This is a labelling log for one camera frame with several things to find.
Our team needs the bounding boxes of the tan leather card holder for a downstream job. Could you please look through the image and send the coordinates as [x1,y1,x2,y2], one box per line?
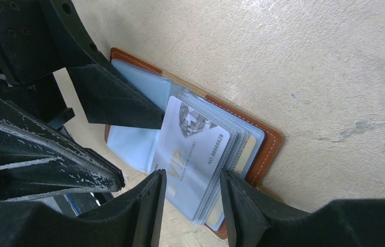
[105,48,283,239]

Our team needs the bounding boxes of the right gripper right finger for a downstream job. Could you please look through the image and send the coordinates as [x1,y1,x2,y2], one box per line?
[220,171,385,246]

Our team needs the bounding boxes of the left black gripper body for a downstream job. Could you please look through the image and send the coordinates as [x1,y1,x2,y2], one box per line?
[0,1,75,130]

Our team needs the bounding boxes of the white VIP card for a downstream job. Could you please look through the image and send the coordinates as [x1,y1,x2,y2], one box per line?
[151,96,233,222]

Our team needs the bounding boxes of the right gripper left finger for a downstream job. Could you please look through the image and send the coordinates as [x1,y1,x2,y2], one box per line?
[0,170,167,246]

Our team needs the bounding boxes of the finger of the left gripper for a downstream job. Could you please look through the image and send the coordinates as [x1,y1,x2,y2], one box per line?
[39,1,164,129]
[0,99,125,201]

